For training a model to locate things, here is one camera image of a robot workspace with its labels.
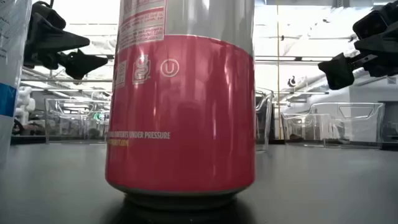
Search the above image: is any pink silver soda can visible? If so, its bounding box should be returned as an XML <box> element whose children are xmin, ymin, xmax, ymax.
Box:
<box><xmin>104</xmin><ymin>0</ymin><xmax>256</xmax><ymax>210</ymax></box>

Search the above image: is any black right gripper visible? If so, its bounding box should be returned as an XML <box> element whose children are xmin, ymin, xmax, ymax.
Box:
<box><xmin>317</xmin><ymin>0</ymin><xmax>398</xmax><ymax>91</ymax></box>

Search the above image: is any white blue soda can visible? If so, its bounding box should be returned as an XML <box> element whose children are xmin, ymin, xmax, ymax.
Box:
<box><xmin>0</xmin><ymin>0</ymin><xmax>34</xmax><ymax>169</ymax></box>

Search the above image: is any clear plastic bin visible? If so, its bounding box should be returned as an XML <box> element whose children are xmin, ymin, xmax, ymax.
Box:
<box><xmin>254</xmin><ymin>88</ymin><xmax>275</xmax><ymax>152</ymax></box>
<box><xmin>280</xmin><ymin>101</ymin><xmax>386</xmax><ymax>149</ymax></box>
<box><xmin>44</xmin><ymin>98</ymin><xmax>112</xmax><ymax>144</ymax></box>

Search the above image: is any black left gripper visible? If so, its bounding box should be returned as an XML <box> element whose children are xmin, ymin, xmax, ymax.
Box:
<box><xmin>23</xmin><ymin>0</ymin><xmax>109</xmax><ymax>80</ymax></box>

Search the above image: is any black table mat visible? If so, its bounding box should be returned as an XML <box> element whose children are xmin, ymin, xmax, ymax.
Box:
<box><xmin>0</xmin><ymin>142</ymin><xmax>398</xmax><ymax>224</ymax></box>

